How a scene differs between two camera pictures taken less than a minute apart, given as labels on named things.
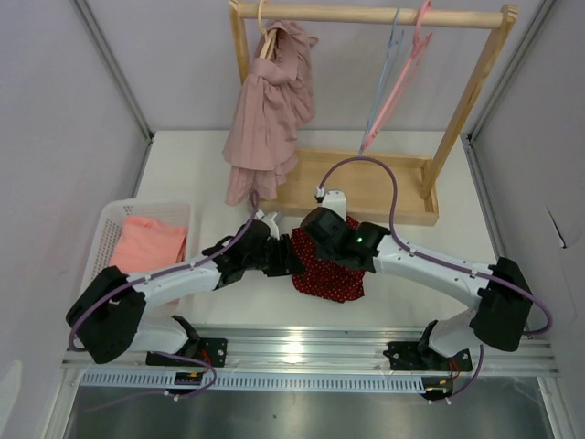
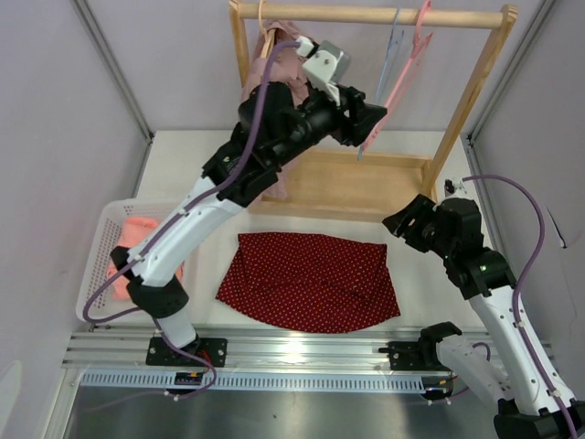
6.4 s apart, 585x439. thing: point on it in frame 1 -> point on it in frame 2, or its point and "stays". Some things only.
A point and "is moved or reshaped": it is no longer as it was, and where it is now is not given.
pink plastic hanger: x=404 y=79 stays
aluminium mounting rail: x=305 y=358 stays
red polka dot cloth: x=324 y=278 is moved or reshaped
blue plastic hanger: x=397 y=38 stays
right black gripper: x=323 y=252 -> x=420 y=208
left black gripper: x=287 y=262 -> x=354 y=128
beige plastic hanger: x=270 y=37 stays
